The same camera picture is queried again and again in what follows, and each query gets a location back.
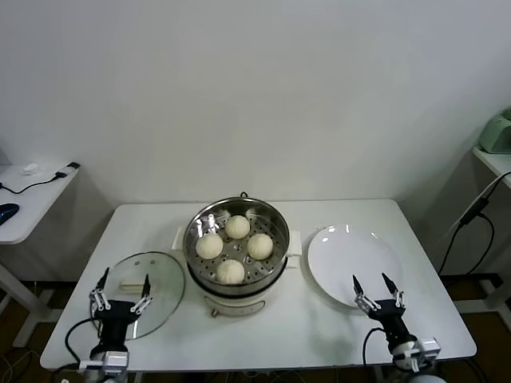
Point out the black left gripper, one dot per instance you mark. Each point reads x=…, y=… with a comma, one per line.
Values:
x=116, y=315

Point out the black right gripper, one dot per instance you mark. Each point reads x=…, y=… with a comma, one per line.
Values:
x=389, y=315

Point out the white steamed baozi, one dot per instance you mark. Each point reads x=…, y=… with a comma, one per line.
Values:
x=208, y=245
x=238, y=226
x=260, y=245
x=230, y=271

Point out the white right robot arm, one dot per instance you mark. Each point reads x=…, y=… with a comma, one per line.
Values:
x=401, y=349

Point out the perforated steel steamer basket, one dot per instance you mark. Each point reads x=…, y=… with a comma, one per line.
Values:
x=239, y=255

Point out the white round plate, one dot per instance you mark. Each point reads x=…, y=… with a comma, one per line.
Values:
x=351, y=255

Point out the white side table with mouse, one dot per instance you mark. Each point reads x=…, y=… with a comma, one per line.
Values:
x=32, y=207

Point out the blue computer mouse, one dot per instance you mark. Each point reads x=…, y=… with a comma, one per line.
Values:
x=7, y=211

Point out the small white object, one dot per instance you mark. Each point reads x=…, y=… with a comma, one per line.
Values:
x=32, y=169

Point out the white side table with appliance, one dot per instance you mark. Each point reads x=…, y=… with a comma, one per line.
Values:
x=495, y=161

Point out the mint green appliance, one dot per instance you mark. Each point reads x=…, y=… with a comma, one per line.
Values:
x=497, y=133

